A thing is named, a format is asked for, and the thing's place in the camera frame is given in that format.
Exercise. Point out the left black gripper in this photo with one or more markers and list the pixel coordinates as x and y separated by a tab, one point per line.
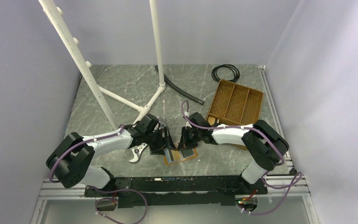
157	149

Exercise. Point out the red handled adjustable wrench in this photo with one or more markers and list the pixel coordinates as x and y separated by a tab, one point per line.
142	142

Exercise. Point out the brown woven divided tray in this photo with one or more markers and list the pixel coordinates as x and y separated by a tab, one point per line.
235	104

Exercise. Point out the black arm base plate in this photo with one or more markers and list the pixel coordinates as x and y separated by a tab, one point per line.
172	190

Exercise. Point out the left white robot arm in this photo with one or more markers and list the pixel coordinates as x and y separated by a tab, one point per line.
70	162

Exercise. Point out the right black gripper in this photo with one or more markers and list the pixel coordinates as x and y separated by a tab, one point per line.
184	143

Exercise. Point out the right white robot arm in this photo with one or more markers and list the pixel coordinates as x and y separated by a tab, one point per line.
264	144

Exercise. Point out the white PVC pipe frame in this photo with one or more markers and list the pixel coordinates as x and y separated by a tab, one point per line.
54	15

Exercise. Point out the aluminium extrusion rail frame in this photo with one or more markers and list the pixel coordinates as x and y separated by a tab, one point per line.
277	185

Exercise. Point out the black VIP credit card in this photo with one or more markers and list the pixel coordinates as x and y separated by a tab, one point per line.
188	153

